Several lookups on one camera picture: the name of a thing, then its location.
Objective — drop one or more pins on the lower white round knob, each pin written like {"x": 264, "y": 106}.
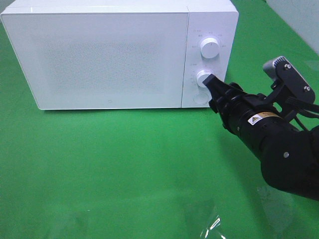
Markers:
{"x": 201, "y": 76}

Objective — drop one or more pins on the white round knob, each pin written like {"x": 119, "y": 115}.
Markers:
{"x": 201, "y": 76}
{"x": 209, "y": 47}

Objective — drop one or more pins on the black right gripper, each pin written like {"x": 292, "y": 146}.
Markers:
{"x": 243, "y": 115}

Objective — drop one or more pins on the clear plastic wrap piece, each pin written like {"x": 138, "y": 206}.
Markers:
{"x": 202, "y": 220}

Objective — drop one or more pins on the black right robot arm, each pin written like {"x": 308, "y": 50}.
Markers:
{"x": 289, "y": 158}

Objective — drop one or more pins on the white microwave door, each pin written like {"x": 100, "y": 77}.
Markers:
{"x": 101, "y": 61}

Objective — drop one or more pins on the white microwave oven body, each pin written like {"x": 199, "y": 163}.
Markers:
{"x": 206, "y": 18}

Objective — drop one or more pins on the round white door button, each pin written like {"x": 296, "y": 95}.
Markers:
{"x": 201, "y": 99}

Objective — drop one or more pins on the upper white round knob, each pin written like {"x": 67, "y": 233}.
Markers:
{"x": 209, "y": 47}

